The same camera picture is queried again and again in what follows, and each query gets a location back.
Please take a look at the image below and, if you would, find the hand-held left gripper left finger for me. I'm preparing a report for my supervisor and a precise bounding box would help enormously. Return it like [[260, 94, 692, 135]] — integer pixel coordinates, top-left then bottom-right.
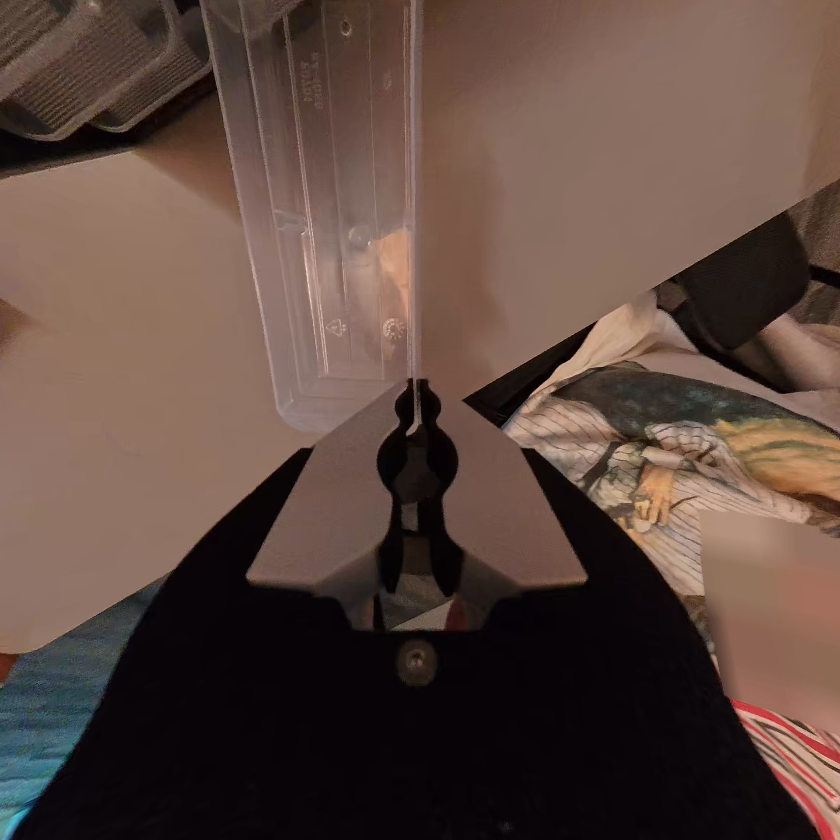
[[246, 379, 417, 632]]

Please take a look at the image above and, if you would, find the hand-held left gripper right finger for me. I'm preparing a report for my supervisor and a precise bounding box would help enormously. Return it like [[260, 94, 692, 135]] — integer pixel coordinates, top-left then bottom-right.
[[420, 379, 588, 632]]

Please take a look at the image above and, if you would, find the clear plastic drawer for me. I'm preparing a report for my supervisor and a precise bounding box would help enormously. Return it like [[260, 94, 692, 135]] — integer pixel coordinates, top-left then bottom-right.
[[199, 0, 424, 434]]

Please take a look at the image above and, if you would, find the black drawer cabinet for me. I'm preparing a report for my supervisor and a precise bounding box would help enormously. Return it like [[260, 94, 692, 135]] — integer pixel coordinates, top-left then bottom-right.
[[0, 0, 217, 181]]

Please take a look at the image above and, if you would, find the white desk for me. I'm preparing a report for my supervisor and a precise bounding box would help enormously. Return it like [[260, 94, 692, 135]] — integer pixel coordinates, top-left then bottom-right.
[[0, 0, 840, 654]]

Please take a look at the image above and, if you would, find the red striped cloth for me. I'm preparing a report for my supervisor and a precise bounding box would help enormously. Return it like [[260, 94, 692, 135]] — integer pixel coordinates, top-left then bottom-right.
[[731, 699, 840, 840]]

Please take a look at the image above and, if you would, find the set of cabinet drawers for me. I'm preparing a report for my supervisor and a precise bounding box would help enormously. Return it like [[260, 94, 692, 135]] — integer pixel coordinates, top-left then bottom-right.
[[0, 0, 212, 142]]

